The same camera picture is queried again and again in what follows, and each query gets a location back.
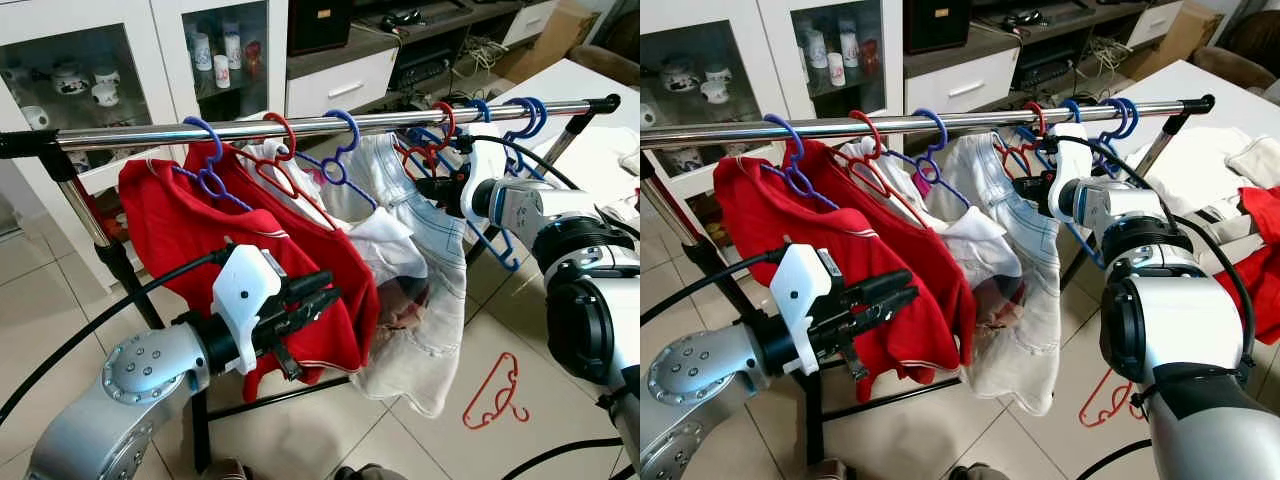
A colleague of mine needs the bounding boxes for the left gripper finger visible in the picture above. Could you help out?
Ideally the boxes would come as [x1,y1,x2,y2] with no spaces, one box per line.
[856,289,920,337]
[852,268,914,303]
[286,269,337,303]
[288,290,342,337]

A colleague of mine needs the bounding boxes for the red shirt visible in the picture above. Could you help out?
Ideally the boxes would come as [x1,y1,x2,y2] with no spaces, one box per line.
[118,155,261,301]
[713,155,851,301]
[205,140,381,401]
[800,140,976,401]

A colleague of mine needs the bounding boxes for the pale washed denim jeans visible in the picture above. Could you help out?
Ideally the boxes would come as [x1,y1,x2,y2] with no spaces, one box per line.
[945,133,1063,416]
[352,133,471,419]

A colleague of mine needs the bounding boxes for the black av receiver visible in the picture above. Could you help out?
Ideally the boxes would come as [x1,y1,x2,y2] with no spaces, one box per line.
[1012,40,1076,89]
[390,50,456,91]

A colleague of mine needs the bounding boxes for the white tv stand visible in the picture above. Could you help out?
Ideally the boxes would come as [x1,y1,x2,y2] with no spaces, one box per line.
[903,0,1186,116]
[285,0,561,121]

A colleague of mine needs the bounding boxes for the brown cardboard box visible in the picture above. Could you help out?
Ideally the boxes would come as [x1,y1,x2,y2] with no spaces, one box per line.
[1120,0,1223,81]
[495,0,598,83]

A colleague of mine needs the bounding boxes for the brown chair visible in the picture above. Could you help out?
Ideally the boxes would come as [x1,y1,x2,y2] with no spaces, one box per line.
[570,43,641,89]
[1190,10,1280,93]

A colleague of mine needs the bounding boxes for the cream white jeans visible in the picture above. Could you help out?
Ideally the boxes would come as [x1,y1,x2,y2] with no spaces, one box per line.
[1222,133,1280,193]

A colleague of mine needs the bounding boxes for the red garment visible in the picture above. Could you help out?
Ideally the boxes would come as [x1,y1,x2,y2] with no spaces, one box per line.
[1213,185,1280,346]

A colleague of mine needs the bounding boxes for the white glass door cabinet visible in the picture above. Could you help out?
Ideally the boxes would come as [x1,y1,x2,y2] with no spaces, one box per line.
[640,0,906,201]
[0,0,291,201]

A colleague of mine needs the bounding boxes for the white patterned teapot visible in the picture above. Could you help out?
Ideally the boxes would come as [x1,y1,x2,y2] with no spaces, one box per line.
[50,62,91,96]
[660,58,701,93]

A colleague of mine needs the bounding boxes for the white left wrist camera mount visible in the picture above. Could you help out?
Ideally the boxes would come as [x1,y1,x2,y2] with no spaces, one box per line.
[768,243,851,376]
[212,243,285,376]

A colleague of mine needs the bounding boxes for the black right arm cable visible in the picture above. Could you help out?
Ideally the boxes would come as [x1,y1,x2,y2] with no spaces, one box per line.
[1088,135,1257,386]
[500,135,583,193]

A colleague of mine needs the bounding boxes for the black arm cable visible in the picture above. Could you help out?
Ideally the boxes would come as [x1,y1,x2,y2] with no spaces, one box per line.
[500,135,583,193]
[0,245,236,426]
[1088,135,1257,386]
[640,250,786,326]

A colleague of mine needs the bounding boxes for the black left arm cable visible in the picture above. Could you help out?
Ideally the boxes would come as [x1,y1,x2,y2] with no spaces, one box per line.
[640,250,786,326]
[0,245,236,426]

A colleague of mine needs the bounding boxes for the thick black floor cable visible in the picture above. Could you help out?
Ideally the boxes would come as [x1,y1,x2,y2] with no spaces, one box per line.
[1075,440,1151,480]
[498,436,623,480]

